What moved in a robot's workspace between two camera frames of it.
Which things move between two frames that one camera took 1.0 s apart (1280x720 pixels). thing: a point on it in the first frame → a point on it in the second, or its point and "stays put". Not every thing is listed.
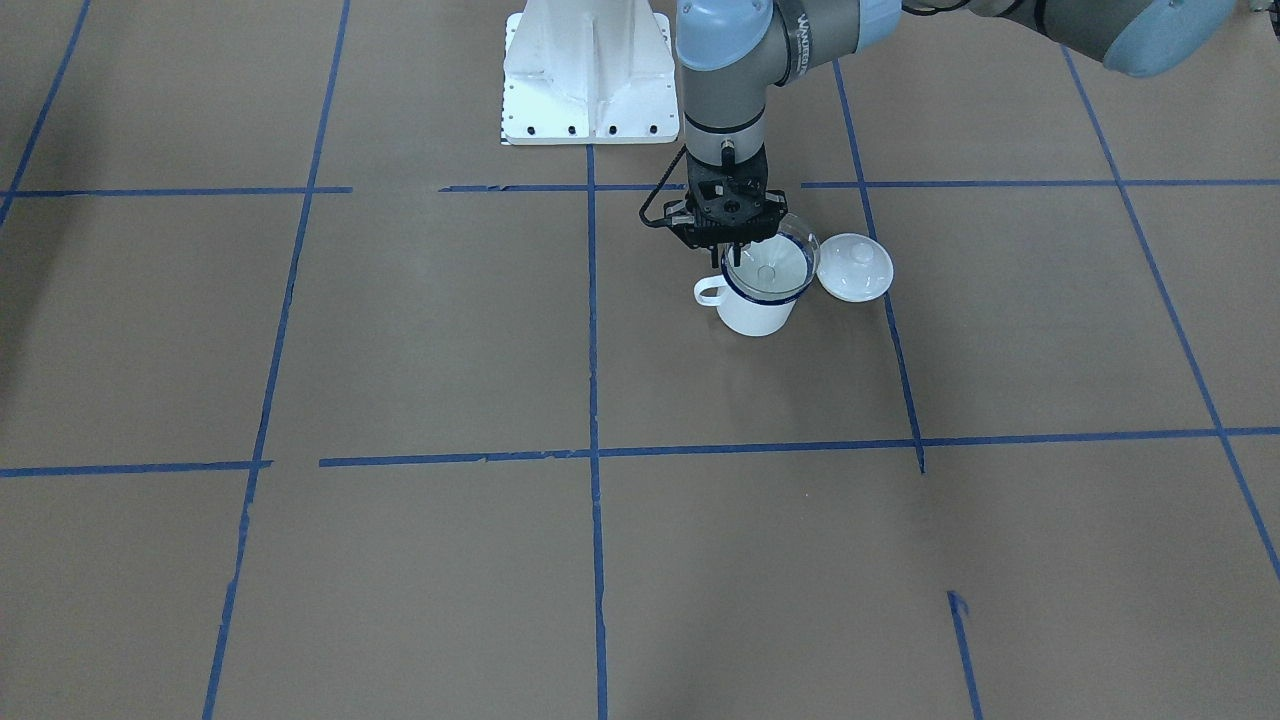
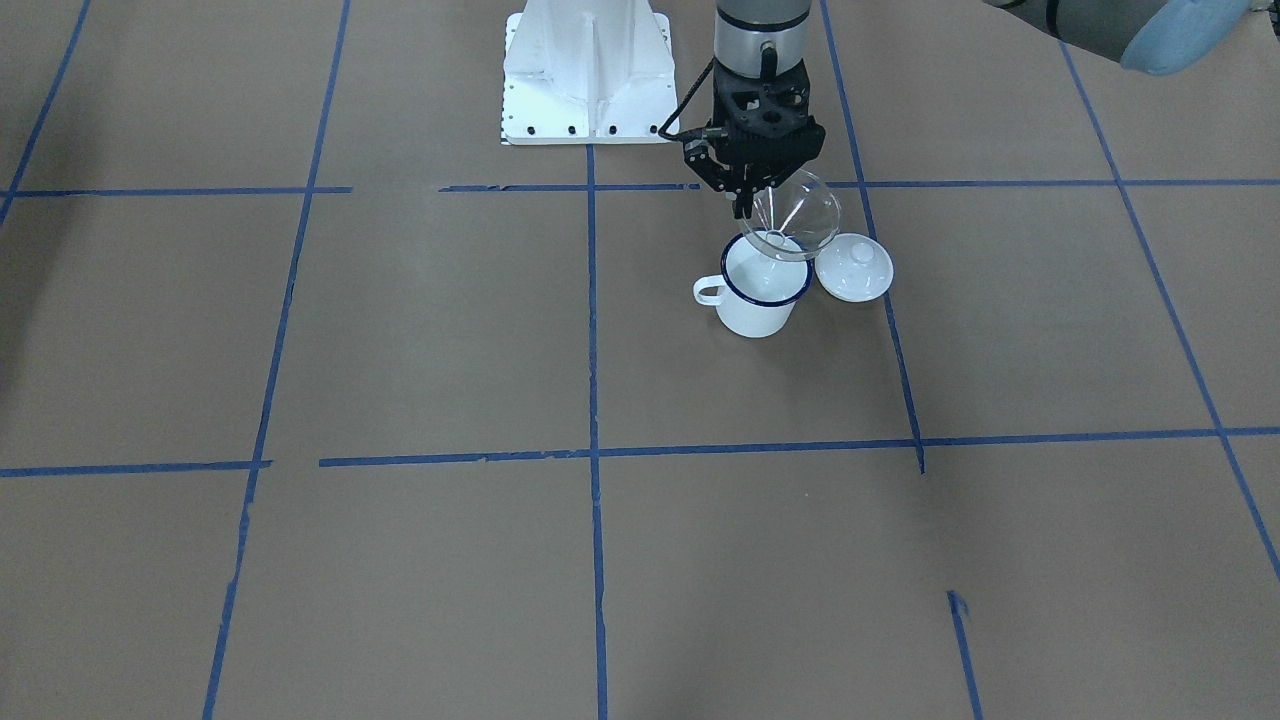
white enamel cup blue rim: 759,296 stays put
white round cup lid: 854,267 stays put
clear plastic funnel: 778,264 → 795,217
